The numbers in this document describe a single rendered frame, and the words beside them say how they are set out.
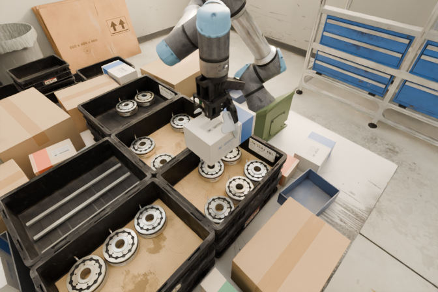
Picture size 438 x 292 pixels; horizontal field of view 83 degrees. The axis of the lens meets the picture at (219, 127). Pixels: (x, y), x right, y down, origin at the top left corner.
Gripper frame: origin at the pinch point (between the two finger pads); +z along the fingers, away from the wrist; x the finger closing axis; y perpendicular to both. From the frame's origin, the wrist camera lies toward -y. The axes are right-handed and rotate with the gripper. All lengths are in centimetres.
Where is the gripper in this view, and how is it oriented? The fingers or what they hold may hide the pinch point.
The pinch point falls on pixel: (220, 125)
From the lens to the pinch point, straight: 77.9
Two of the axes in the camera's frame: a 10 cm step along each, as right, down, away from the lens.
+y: -7.1, 4.8, -5.2
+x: 7.0, 4.8, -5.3
